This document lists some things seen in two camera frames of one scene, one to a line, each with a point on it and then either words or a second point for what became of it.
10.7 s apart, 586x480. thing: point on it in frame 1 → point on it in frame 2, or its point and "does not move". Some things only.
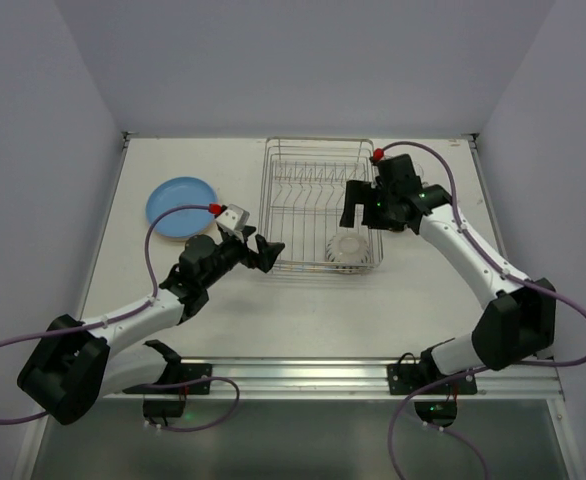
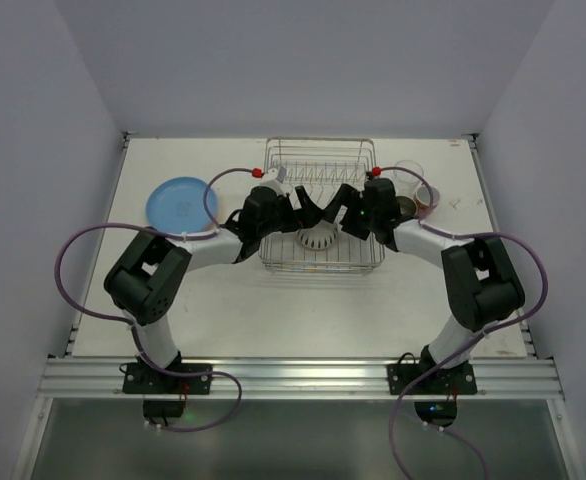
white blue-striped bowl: x=348 y=248 → x=322 y=235
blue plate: x=181 y=191 does not move
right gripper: x=369 y=206 → x=348 y=215
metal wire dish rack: x=300 y=195 does not move
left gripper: x=251 y=251 → x=292 y=216
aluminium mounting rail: x=387 y=377 does not move
